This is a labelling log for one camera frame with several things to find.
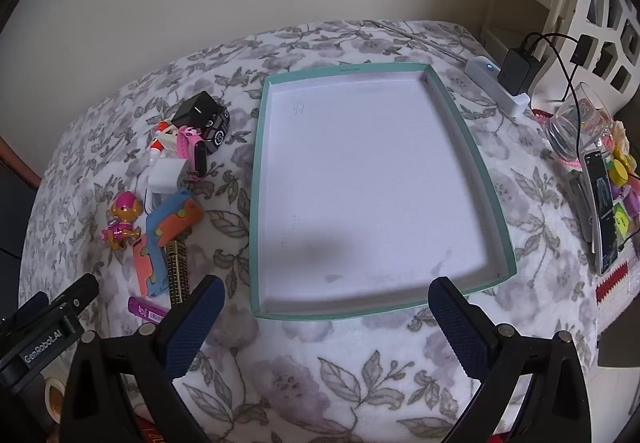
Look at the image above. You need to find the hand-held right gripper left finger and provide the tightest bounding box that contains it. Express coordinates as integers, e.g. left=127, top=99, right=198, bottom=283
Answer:
left=60, top=274, right=226, bottom=443

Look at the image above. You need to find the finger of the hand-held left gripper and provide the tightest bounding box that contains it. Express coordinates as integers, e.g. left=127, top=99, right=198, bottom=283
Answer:
left=15, top=292, right=51, bottom=326
left=47, top=273, right=100, bottom=319

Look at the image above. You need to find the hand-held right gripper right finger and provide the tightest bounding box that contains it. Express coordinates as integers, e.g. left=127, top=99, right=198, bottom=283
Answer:
left=427, top=276, right=593, bottom=443

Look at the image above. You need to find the purple lead case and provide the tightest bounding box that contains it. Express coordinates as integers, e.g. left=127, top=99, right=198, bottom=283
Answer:
left=128, top=296, right=168, bottom=324

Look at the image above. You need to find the black gold patterned bar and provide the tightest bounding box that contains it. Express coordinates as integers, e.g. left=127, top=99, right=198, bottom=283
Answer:
left=166, top=239, right=191, bottom=306

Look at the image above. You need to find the salmon pink blue toy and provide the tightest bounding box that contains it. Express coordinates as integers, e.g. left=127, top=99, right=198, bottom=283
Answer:
left=132, top=233, right=171, bottom=298

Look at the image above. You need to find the pink dog figurine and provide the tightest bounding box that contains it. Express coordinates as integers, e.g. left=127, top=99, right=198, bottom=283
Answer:
left=101, top=192, right=146, bottom=251

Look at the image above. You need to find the blue orange plastic toy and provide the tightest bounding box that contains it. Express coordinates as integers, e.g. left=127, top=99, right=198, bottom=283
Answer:
left=145, top=188, right=204, bottom=250

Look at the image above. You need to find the white charger with cable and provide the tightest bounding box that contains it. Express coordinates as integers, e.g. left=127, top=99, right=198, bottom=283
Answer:
left=145, top=158, right=188, bottom=214

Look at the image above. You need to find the orange white glue stick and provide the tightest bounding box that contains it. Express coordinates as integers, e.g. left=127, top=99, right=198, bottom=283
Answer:
left=146, top=121, right=178, bottom=167

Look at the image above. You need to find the pink kids watch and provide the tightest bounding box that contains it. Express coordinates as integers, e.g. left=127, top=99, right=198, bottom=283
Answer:
left=176, top=124, right=208, bottom=181

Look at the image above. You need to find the teal cardboard tray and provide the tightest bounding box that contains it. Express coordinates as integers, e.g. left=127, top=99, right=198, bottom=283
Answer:
left=248, top=62, right=517, bottom=321

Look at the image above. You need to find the black toy car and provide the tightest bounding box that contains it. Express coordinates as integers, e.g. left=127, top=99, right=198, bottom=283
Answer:
left=202, top=106, right=231, bottom=155

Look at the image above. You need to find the black cube charger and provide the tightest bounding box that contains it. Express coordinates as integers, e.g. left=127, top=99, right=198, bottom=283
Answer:
left=171, top=91, right=221, bottom=129

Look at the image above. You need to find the cream tape roll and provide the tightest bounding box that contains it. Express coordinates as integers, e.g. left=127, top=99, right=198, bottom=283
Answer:
left=44, top=375, right=68, bottom=424

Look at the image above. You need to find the dark cabinet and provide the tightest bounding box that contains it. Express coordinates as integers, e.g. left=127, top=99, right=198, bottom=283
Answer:
left=0, top=136, right=38, bottom=319

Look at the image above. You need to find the red book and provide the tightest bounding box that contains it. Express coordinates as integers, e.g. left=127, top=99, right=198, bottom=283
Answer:
left=132, top=415, right=166, bottom=443

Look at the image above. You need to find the floral blanket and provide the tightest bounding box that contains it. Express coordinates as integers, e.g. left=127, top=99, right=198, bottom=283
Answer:
left=17, top=19, right=608, bottom=443

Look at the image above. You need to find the red white trimmed mat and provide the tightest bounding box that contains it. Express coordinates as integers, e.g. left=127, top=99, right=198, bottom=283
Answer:
left=595, top=257, right=640, bottom=305

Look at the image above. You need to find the grey phone stand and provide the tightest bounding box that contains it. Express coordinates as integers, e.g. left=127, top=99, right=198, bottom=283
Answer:
left=570, top=173, right=598, bottom=254

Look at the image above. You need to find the black smartphone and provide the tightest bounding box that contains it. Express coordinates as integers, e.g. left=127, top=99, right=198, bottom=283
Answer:
left=584, top=149, right=626, bottom=276

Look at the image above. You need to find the clear glass cup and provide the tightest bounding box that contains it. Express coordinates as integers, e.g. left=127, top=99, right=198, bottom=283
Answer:
left=545, top=82, right=613, bottom=163

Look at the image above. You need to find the pile of colourful toy blocks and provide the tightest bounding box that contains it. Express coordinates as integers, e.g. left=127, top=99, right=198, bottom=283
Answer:
left=600, top=120, right=640, bottom=249

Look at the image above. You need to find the white power strip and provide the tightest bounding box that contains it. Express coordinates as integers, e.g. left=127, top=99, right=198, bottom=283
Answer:
left=465, top=56, right=532, bottom=116

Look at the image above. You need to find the black power adapter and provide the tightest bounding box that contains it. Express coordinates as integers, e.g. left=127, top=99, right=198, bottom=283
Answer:
left=498, top=48, right=541, bottom=96

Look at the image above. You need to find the black cable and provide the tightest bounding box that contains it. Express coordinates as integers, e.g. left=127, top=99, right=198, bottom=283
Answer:
left=522, top=32, right=586, bottom=151

